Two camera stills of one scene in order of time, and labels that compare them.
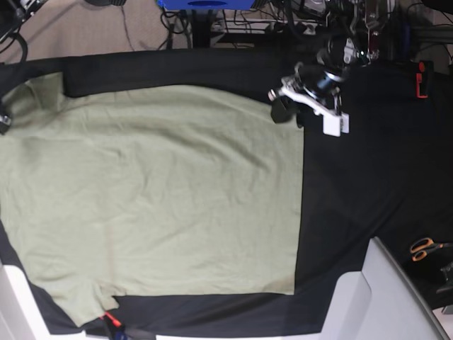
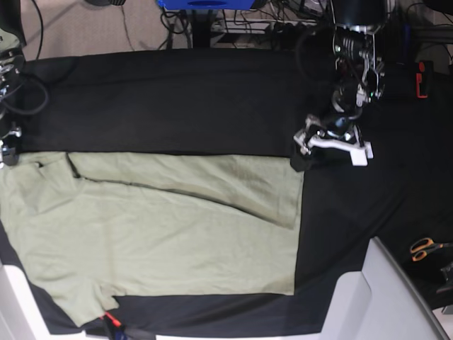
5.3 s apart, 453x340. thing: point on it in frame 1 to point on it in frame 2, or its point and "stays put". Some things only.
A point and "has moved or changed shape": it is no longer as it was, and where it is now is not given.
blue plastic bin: (207, 5) stays put
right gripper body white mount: (335, 122) to (359, 153)
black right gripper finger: (282, 110) to (300, 161)
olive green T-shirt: (148, 191) has moved or changed shape
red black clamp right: (425, 79) stays put
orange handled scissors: (421, 247) stays put
